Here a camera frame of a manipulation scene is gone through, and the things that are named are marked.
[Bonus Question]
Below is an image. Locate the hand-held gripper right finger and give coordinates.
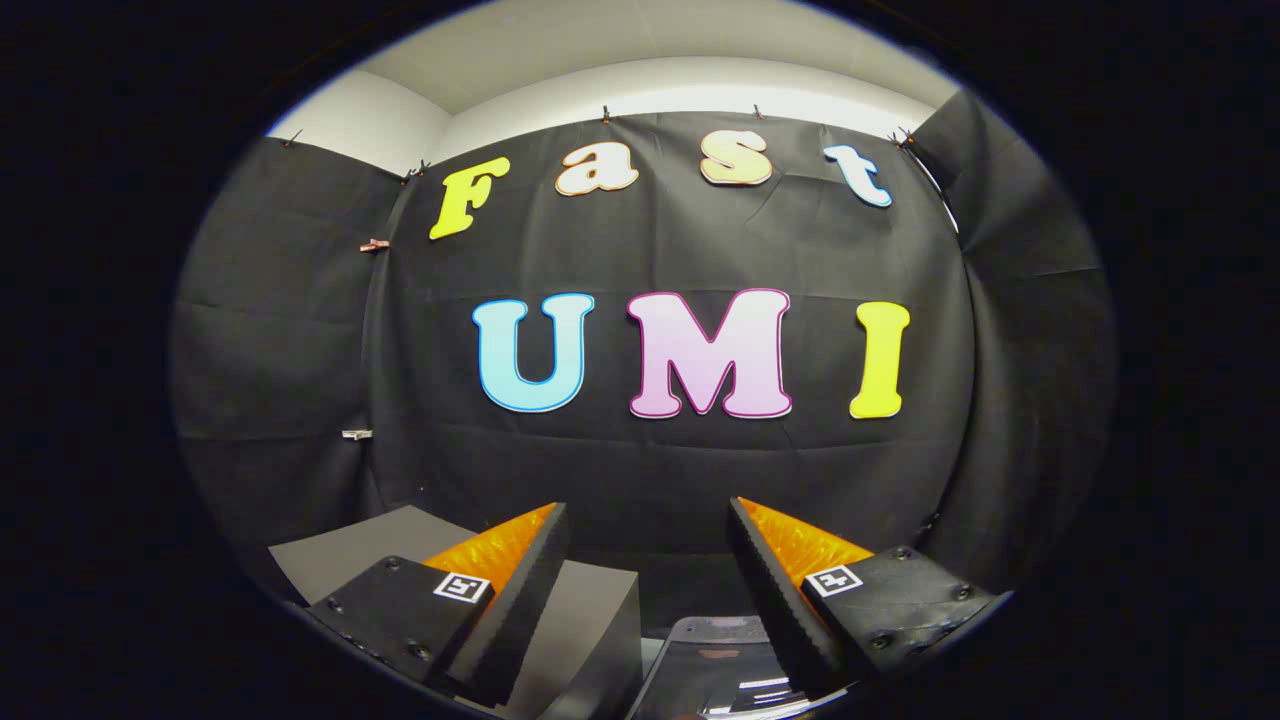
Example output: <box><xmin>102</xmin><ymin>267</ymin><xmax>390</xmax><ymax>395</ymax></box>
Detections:
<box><xmin>727</xmin><ymin>496</ymin><xmax>1004</xmax><ymax>701</ymax></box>

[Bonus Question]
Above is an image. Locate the black backdrop cloth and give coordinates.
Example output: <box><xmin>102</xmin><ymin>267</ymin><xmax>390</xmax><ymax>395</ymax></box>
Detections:
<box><xmin>170</xmin><ymin>88</ymin><xmax>1116</xmax><ymax>631</ymax></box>

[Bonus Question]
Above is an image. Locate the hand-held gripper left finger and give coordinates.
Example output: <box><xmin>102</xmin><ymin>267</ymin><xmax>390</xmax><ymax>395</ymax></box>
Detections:
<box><xmin>306</xmin><ymin>502</ymin><xmax>571</xmax><ymax>709</ymax></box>

